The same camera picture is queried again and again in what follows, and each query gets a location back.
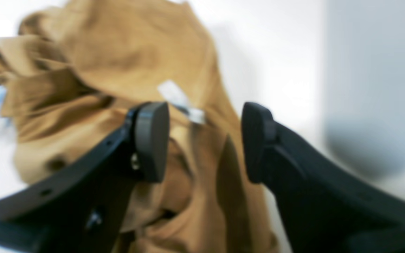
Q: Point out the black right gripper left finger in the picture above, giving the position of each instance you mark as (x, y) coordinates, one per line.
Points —
(80, 208)

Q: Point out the brown t-shirt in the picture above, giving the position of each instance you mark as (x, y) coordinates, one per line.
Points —
(71, 75)

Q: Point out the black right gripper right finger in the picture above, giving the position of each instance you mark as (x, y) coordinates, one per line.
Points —
(323, 208)

